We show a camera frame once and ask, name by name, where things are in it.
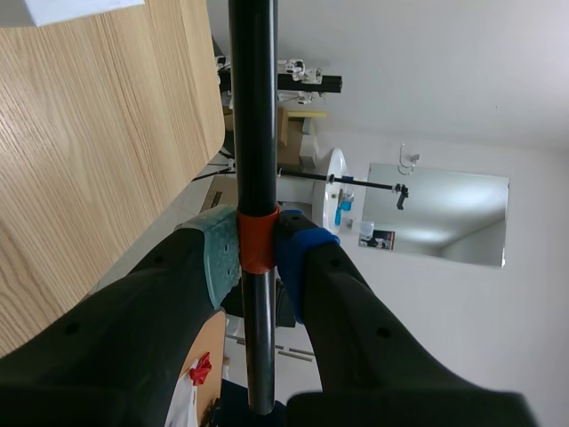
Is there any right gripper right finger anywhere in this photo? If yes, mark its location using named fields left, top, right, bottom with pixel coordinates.
left=273, top=210, right=541, bottom=427

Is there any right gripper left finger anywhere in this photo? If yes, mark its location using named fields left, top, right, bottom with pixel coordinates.
left=0, top=205, right=244, bottom=427

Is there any long black rod red band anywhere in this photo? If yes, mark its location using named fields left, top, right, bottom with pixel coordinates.
left=228, top=0, right=281, bottom=416

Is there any white bag with red tie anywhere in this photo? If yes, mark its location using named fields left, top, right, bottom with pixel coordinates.
left=165, top=351, right=213, bottom=427

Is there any wooden desk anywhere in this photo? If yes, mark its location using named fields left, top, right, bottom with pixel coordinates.
left=177, top=308, right=227, bottom=427

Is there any dark blue chair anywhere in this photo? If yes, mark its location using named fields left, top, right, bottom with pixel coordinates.
left=212, top=376, right=288, bottom=427

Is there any thin black pole with clamp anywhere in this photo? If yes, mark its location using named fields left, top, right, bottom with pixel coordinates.
left=276, top=166, right=412, bottom=212

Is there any white wash basin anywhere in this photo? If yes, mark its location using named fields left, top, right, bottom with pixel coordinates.
left=309, top=146, right=357, bottom=236

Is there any brown cardboard box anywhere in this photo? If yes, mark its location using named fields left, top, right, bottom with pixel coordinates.
left=223, top=105, right=312, bottom=167

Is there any white sheet of paper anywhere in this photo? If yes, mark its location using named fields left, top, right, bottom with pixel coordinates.
left=24, top=0, right=146, bottom=28

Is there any wall mirror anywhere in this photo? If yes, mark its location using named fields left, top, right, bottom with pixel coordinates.
left=357, top=161, right=510, bottom=269

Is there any black metal rail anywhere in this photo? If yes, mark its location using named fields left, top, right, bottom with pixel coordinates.
left=276, top=72, right=344, bottom=97

